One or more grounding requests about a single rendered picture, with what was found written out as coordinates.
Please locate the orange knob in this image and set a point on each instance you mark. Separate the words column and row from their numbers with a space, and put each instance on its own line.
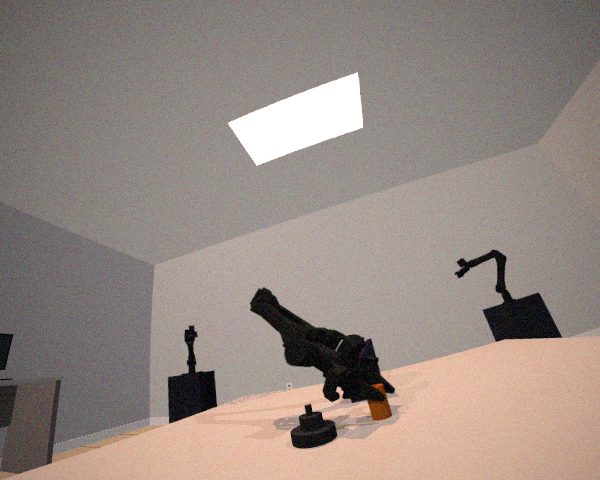
column 379, row 409

